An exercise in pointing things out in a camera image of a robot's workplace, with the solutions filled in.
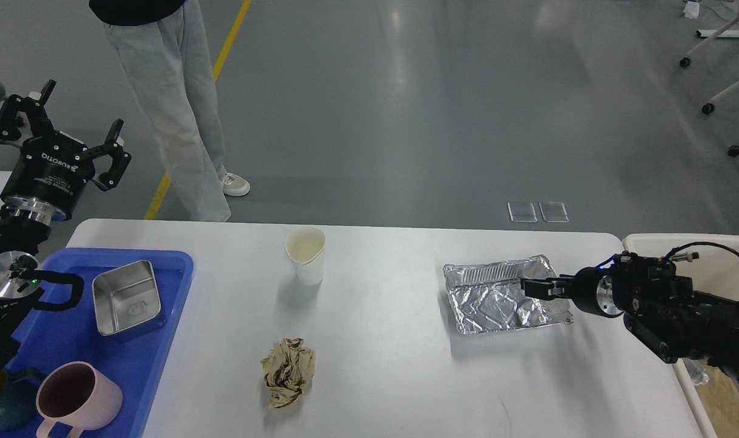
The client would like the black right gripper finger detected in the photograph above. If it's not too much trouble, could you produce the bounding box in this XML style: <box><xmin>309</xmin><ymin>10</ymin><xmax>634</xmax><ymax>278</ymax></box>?
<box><xmin>520</xmin><ymin>275</ymin><xmax>575</xmax><ymax>301</ymax></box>

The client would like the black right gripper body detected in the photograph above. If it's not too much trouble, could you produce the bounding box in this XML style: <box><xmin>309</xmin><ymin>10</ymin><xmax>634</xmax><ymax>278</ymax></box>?
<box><xmin>567</xmin><ymin>267</ymin><xmax>624</xmax><ymax>318</ymax></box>

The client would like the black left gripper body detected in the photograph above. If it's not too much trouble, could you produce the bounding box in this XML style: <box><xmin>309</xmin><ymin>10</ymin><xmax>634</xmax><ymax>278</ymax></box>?
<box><xmin>0</xmin><ymin>135</ymin><xmax>95</xmax><ymax>221</ymax></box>

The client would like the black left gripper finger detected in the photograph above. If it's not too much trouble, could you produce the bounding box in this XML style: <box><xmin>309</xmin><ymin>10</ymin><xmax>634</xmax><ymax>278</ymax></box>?
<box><xmin>0</xmin><ymin>80</ymin><xmax>57</xmax><ymax>153</ymax></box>
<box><xmin>77</xmin><ymin>119</ymin><xmax>132</xmax><ymax>191</ymax></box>

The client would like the aluminium foil tray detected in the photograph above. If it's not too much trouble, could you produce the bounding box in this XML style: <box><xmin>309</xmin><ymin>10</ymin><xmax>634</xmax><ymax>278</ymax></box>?
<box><xmin>443</xmin><ymin>254</ymin><xmax>575</xmax><ymax>335</ymax></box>

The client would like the stainless steel rectangular container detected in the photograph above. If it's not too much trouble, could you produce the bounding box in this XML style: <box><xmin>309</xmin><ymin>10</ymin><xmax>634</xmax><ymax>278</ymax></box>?
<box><xmin>92</xmin><ymin>260</ymin><xmax>166</xmax><ymax>342</ymax></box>

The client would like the pink mug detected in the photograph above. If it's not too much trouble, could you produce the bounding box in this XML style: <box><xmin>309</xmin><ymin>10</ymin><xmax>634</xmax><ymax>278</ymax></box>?
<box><xmin>35</xmin><ymin>361</ymin><xmax>124</xmax><ymax>437</ymax></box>

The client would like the white paper cup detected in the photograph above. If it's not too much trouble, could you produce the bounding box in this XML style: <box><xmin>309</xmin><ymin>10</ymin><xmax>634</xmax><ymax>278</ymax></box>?
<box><xmin>284</xmin><ymin>226</ymin><xmax>327</xmax><ymax>286</ymax></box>

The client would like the brown paper ball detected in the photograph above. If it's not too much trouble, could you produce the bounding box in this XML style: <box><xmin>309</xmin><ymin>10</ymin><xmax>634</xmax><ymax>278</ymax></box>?
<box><xmin>260</xmin><ymin>338</ymin><xmax>316</xmax><ymax>410</ymax></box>

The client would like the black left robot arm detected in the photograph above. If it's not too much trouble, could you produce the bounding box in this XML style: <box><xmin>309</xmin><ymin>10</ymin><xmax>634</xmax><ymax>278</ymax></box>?
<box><xmin>0</xmin><ymin>80</ymin><xmax>132</xmax><ymax>372</ymax></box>

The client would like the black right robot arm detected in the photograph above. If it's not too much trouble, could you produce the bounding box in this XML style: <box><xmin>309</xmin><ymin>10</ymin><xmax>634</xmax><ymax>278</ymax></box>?
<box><xmin>520</xmin><ymin>242</ymin><xmax>739</xmax><ymax>383</ymax></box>

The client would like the clear floor plate left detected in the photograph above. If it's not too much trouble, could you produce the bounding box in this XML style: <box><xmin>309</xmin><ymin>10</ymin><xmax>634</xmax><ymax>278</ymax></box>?
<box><xmin>508</xmin><ymin>202</ymin><xmax>538</xmax><ymax>223</ymax></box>

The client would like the person in light jeans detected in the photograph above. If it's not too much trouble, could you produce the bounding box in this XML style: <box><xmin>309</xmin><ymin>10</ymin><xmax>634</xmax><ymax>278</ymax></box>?
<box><xmin>88</xmin><ymin>1</ymin><xmax>250</xmax><ymax>222</ymax></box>

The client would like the blue plastic tray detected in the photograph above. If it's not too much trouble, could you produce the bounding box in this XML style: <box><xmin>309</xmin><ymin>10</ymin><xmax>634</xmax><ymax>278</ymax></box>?
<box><xmin>7</xmin><ymin>248</ymin><xmax>194</xmax><ymax>437</ymax></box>

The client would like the white plastic bin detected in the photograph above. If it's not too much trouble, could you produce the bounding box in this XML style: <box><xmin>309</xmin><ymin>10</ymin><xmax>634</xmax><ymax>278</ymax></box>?
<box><xmin>623</xmin><ymin>233</ymin><xmax>739</xmax><ymax>437</ymax></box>

